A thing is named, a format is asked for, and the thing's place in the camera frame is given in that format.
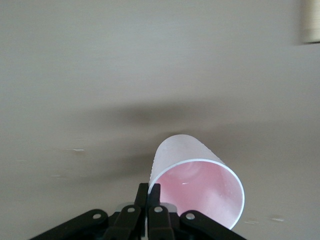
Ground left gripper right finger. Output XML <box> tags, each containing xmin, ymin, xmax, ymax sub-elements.
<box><xmin>147</xmin><ymin>183</ymin><xmax>248</xmax><ymax>240</ymax></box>

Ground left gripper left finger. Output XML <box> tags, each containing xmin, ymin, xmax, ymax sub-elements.
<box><xmin>29</xmin><ymin>182</ymin><xmax>149</xmax><ymax>240</ymax></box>

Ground pink plastic cup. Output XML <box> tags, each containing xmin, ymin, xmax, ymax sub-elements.
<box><xmin>148</xmin><ymin>134</ymin><xmax>245</xmax><ymax>230</ymax></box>

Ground wooden cutting board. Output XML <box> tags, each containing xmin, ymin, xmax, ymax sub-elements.
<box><xmin>296</xmin><ymin>0</ymin><xmax>320</xmax><ymax>45</ymax></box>

